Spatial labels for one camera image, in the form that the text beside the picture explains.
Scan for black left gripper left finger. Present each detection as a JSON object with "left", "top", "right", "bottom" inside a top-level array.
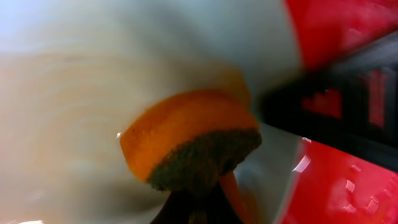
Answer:
[{"left": 150, "top": 191, "right": 198, "bottom": 224}]

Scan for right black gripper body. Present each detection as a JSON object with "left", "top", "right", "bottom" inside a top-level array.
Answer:
[{"left": 260, "top": 32, "right": 397, "bottom": 172}]

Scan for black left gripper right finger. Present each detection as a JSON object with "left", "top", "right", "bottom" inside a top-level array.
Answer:
[{"left": 198, "top": 184, "right": 243, "bottom": 224}]

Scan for orange green sponge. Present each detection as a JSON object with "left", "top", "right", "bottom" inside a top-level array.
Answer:
[{"left": 119, "top": 88, "right": 262, "bottom": 224}]

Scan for red plastic tray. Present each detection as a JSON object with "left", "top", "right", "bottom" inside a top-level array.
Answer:
[{"left": 280, "top": 0, "right": 397, "bottom": 223}]

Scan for back light blue plate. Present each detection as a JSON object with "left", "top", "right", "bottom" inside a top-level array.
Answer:
[{"left": 1, "top": 0, "right": 301, "bottom": 223}]

